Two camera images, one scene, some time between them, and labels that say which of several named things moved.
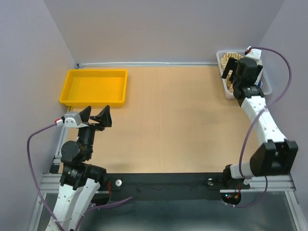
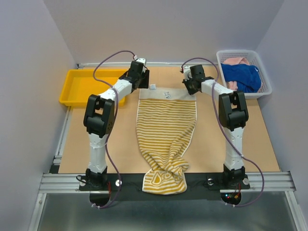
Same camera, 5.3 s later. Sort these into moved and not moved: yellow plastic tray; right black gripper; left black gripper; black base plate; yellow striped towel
Moved: right black gripper; left black gripper; yellow striped towel
Not moved: black base plate; yellow plastic tray
